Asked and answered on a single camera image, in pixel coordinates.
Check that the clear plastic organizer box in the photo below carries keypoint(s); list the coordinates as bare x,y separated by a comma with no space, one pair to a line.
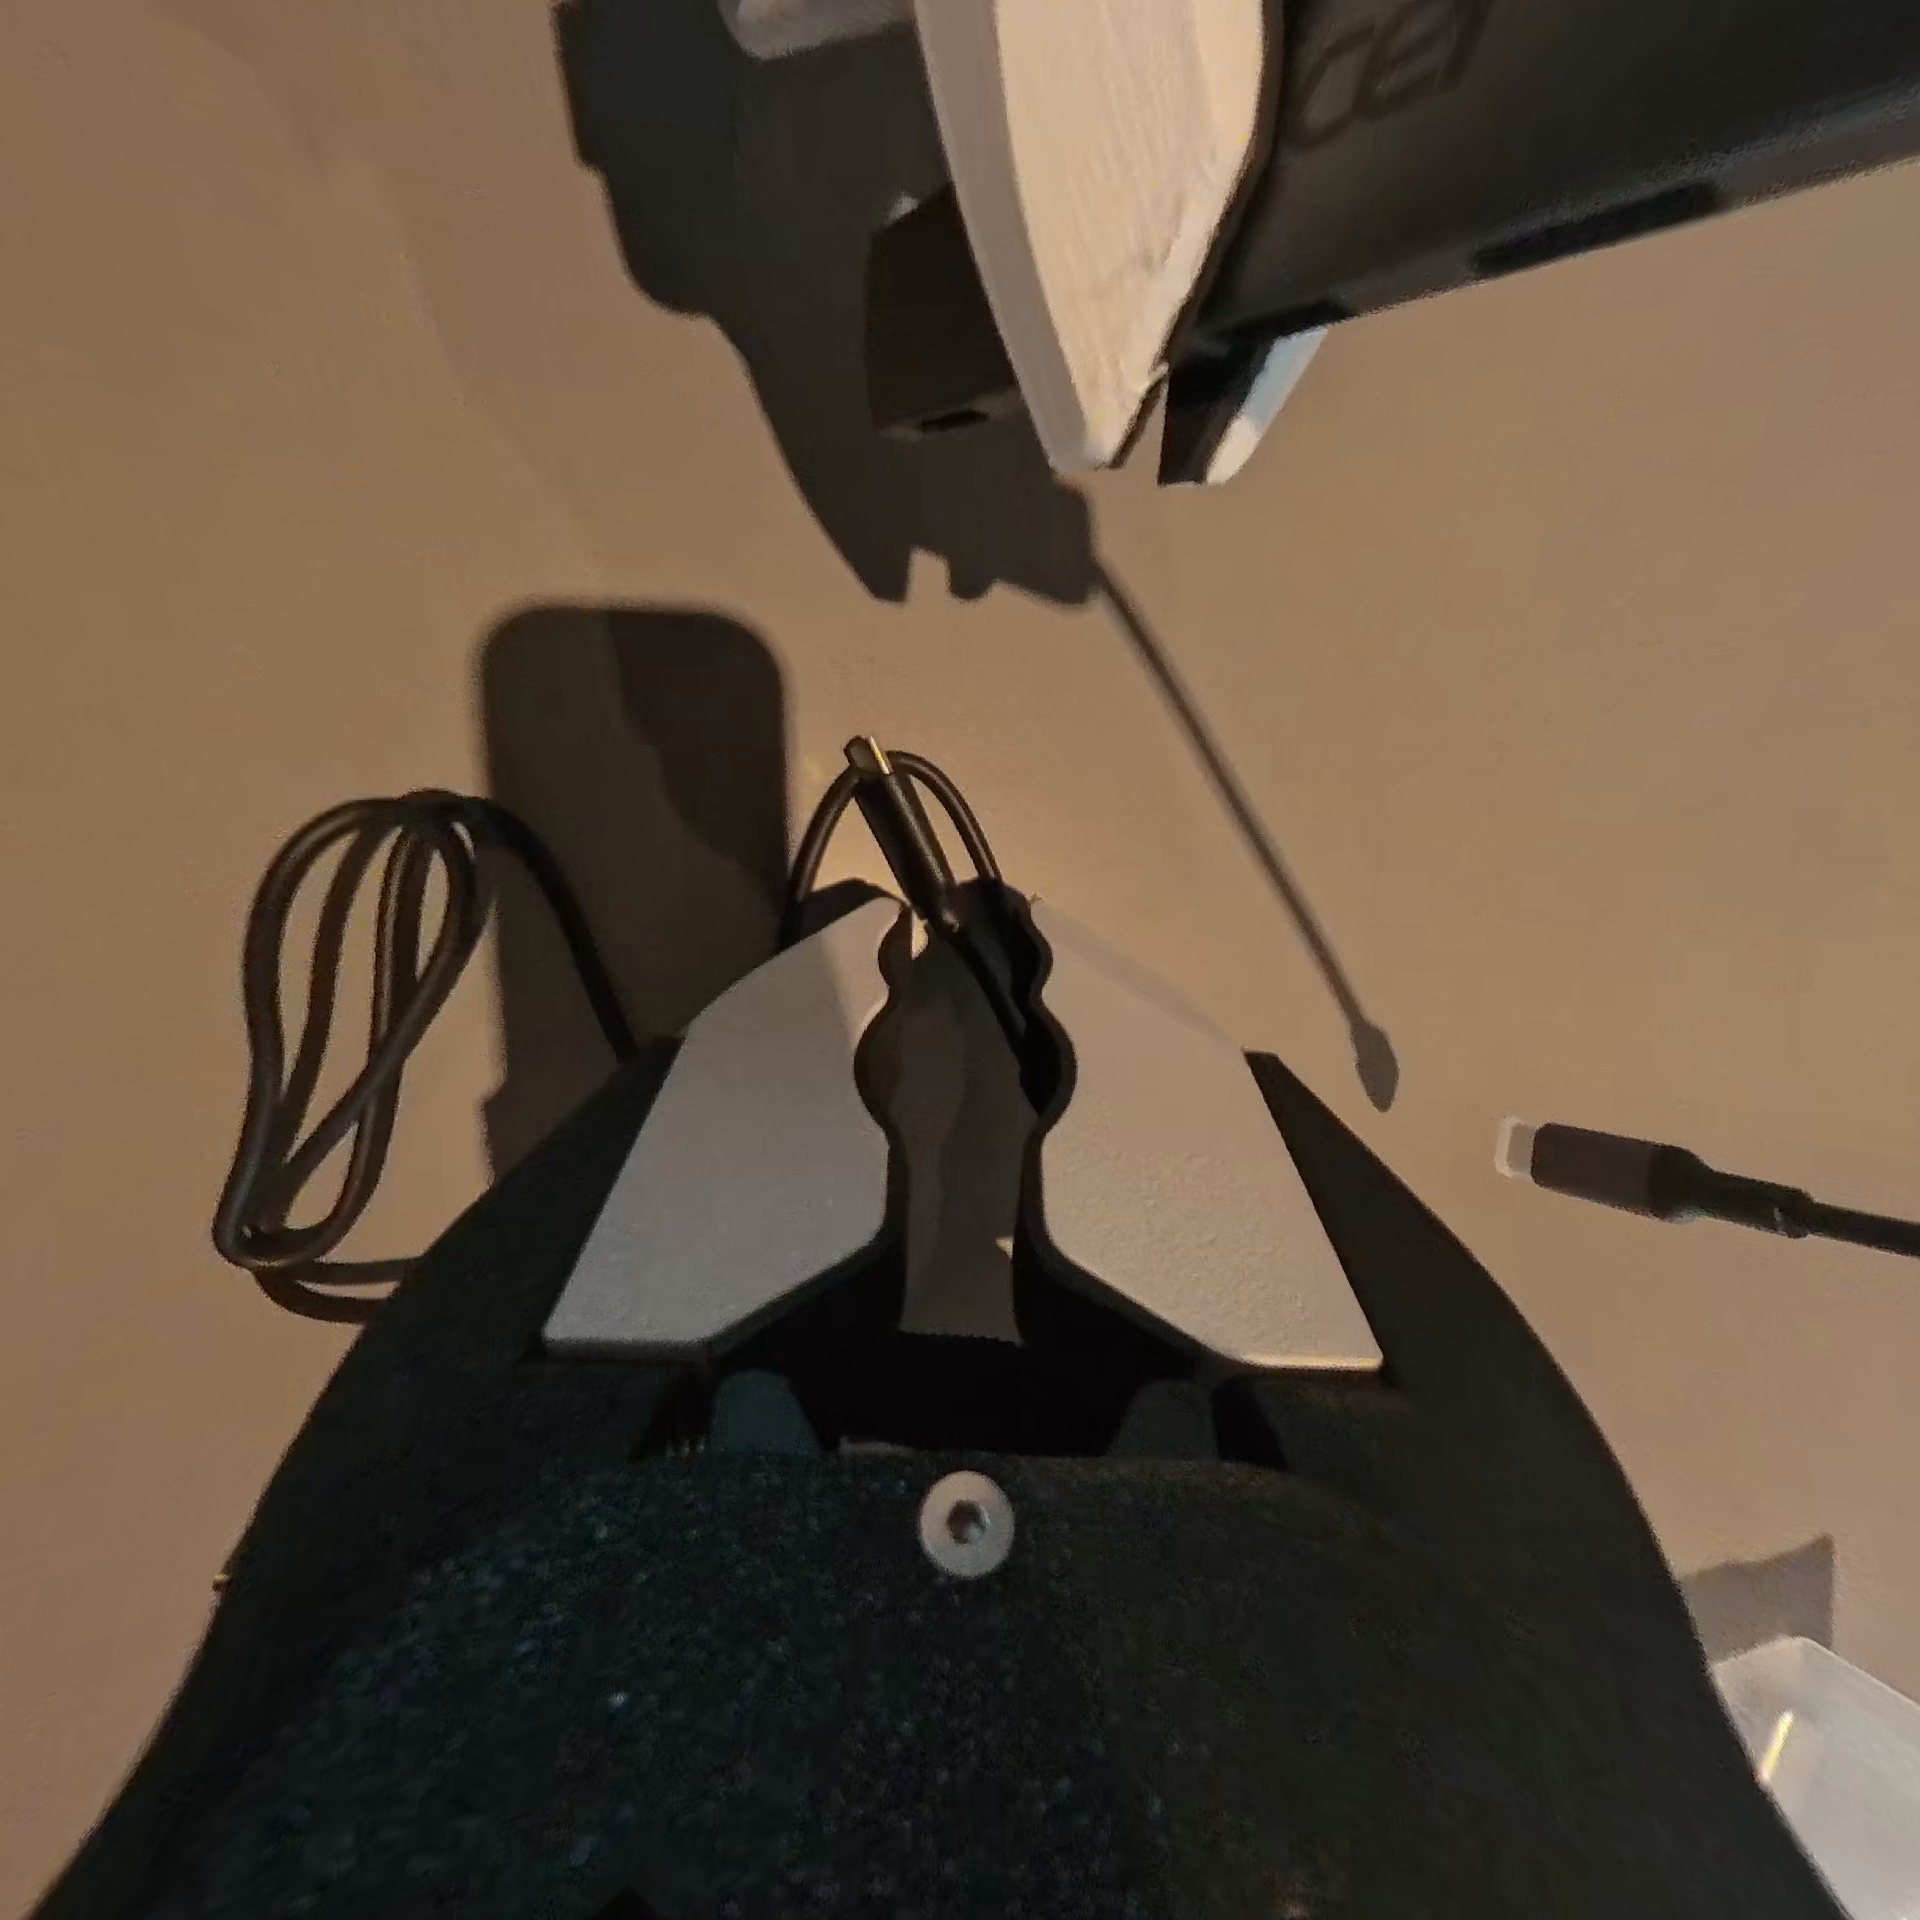
1832,1768

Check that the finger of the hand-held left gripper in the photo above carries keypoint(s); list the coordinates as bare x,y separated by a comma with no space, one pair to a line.
1095,178
1244,406

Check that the grey usb hub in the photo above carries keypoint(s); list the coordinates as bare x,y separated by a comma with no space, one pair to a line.
1499,150

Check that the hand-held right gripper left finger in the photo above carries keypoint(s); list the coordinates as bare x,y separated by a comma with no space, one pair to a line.
719,1187

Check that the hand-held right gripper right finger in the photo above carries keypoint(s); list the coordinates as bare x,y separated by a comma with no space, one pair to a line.
1188,1199

